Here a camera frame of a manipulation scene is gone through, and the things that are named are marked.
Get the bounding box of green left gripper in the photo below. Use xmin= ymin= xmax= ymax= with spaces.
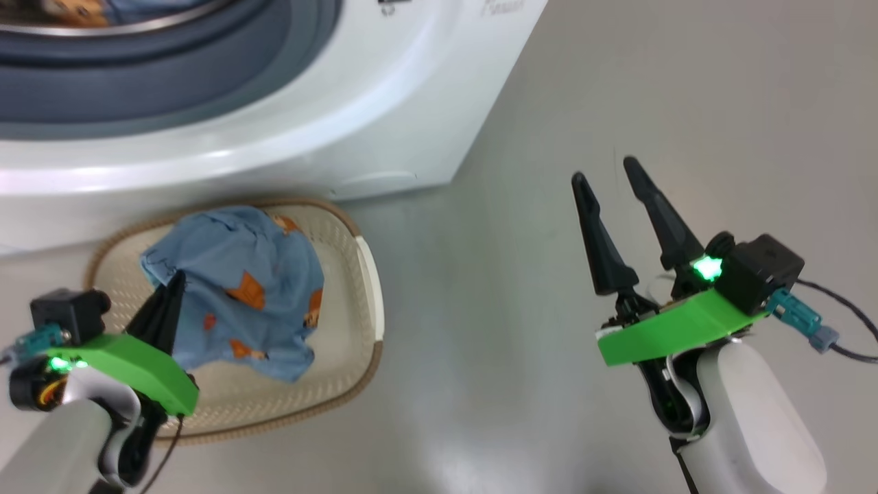
xmin=45 ymin=270 xmax=200 ymax=417

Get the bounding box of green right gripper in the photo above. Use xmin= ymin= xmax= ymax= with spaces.
xmin=571 ymin=156 xmax=769 ymax=366

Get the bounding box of blue cartoon print garment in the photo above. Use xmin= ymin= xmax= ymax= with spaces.
xmin=141 ymin=206 xmax=324 ymax=383

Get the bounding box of cream perforated laundry basket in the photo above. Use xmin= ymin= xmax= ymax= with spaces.
xmin=84 ymin=198 xmax=385 ymax=443

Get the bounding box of grey rubber door seal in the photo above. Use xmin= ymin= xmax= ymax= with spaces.
xmin=0 ymin=0 xmax=344 ymax=142

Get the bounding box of white front-load washing machine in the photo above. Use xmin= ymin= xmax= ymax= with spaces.
xmin=0 ymin=0 xmax=549 ymax=256

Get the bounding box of small printed text label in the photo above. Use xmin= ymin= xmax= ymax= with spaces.
xmin=480 ymin=0 xmax=526 ymax=19

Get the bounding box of steel washer drum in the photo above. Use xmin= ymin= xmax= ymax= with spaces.
xmin=0 ymin=0 xmax=235 ymax=36

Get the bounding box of left cable with teal connector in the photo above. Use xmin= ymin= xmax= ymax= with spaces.
xmin=0 ymin=326 xmax=67 ymax=364

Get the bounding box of cable with teal connector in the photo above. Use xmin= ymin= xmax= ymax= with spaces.
xmin=0 ymin=326 xmax=67 ymax=364
xmin=767 ymin=278 xmax=878 ymax=364

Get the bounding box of right cable with teal connector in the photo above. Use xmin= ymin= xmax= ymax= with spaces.
xmin=767 ymin=278 xmax=878 ymax=364

